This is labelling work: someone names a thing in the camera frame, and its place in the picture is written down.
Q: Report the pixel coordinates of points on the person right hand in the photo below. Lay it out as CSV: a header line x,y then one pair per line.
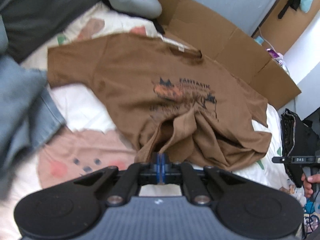
x,y
308,182

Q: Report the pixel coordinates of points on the blue cap detergent bottle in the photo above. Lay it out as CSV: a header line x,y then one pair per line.
x,y
259,40

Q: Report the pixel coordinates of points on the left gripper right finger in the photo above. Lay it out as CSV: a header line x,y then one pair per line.
x,y
186,177

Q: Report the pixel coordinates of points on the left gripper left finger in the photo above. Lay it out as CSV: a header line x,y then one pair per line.
x,y
131,181

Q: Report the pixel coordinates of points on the brown t-shirt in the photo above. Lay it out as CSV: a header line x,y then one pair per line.
x,y
167,101

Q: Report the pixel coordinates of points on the black patterned clothes pile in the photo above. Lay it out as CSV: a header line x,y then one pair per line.
x,y
290,121

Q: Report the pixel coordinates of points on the brown cardboard sheet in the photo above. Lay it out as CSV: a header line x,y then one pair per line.
x,y
195,25

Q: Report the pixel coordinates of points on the pink white packaging bag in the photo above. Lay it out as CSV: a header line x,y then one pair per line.
x,y
276,56

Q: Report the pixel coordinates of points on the dark grey pillow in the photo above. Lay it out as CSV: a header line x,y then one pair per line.
x,y
30,23

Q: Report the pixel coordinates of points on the grey-blue garment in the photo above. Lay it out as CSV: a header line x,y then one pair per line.
x,y
29,116

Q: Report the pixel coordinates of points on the colourful teal bag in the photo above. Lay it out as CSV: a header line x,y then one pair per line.
x,y
311,219

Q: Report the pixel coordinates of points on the cream bear print blanket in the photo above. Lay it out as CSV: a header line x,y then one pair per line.
x,y
90,140

